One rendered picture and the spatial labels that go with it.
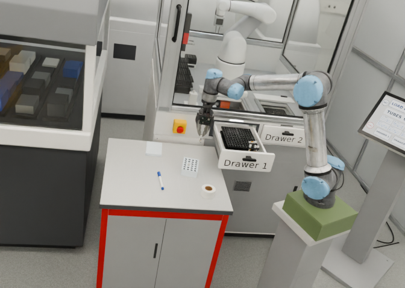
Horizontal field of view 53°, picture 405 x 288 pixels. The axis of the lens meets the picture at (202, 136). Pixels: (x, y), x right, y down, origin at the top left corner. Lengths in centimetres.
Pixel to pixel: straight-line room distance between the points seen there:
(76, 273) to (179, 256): 74
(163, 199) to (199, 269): 48
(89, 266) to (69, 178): 60
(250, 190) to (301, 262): 74
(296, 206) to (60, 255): 148
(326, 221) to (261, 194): 88
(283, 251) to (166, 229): 62
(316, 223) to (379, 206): 102
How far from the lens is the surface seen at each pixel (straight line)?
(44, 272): 266
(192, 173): 213
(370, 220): 298
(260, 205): 282
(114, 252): 213
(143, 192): 199
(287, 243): 218
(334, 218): 200
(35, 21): 193
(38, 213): 255
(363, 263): 319
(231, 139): 234
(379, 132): 267
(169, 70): 222
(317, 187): 182
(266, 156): 217
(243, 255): 290
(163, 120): 235
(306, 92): 169
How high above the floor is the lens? 198
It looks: 29 degrees down
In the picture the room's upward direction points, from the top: 11 degrees clockwise
